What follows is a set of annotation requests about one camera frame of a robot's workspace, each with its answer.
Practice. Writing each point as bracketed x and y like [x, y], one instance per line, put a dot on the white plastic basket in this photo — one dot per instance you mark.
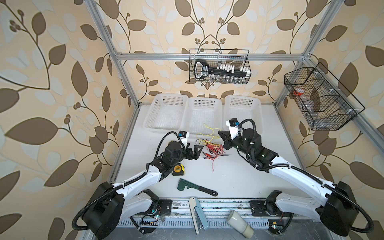
[202, 115]
[242, 108]
[166, 113]

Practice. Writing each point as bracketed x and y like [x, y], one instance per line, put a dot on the left white plastic basket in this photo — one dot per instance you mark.
[166, 113]

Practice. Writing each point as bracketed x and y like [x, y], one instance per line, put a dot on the green black pipe wrench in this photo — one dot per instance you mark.
[189, 185]

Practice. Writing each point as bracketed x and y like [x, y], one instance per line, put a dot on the right white plastic basket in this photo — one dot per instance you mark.
[242, 108]

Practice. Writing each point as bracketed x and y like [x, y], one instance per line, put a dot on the yellow black tape measure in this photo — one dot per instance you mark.
[178, 170]

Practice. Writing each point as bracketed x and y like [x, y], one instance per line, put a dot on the black socket set holder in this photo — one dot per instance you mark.
[203, 69]

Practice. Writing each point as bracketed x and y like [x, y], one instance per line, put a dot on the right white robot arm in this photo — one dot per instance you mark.
[334, 205]

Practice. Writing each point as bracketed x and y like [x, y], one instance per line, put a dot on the middle white plastic basket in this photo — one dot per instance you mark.
[202, 115]

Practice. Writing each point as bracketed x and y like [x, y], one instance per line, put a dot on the beige cylindrical roll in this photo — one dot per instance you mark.
[240, 225]

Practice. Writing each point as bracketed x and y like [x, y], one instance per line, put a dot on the black wire basket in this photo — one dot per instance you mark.
[225, 56]
[327, 104]

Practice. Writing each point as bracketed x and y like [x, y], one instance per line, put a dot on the back black wire basket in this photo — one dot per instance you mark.
[225, 56]

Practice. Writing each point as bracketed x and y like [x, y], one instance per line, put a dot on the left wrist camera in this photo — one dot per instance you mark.
[183, 136]

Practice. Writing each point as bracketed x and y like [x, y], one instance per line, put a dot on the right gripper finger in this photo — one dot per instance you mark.
[227, 145]
[225, 135]

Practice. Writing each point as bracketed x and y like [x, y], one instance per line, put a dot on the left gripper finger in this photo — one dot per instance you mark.
[194, 156]
[197, 149]

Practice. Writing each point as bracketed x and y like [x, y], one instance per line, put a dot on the red item in wire basket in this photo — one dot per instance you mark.
[297, 92]

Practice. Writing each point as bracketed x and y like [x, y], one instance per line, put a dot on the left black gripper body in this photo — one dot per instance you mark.
[181, 155]

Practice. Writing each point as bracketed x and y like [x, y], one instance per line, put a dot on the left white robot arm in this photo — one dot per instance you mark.
[111, 203]

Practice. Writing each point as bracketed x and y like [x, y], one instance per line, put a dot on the right black wire basket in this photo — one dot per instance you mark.
[327, 104]

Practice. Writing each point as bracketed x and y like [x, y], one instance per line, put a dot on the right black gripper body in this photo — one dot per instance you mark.
[237, 144]

